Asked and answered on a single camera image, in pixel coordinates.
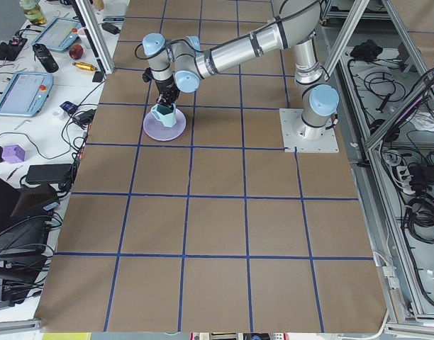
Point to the aluminium frame post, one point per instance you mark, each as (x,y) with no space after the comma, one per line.
(87,17)

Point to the green drink bottle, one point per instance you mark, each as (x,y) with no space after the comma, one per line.
(33,12)

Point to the far blue teach pendant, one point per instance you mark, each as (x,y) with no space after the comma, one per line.
(59,34)

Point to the near blue teach pendant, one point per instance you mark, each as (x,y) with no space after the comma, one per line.
(26,93)

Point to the white pink cup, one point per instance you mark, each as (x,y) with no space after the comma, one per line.
(81,34)

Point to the blue teach pendant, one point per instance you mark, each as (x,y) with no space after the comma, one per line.
(26,93)
(59,34)

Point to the red apple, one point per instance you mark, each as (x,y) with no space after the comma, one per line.
(76,51)

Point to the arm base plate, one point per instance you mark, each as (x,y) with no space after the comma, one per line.
(301,138)

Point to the black water bottle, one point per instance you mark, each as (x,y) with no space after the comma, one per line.
(45,58)

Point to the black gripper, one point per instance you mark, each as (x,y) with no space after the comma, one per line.
(164,86)

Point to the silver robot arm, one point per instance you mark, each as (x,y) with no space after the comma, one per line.
(179,65)

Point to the purple plastic block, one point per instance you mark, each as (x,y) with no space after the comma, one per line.
(13,154)

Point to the black power adapter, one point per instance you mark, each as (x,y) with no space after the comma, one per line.
(47,173)

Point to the light teal faceted cup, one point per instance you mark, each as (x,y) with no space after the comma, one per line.
(165,114)

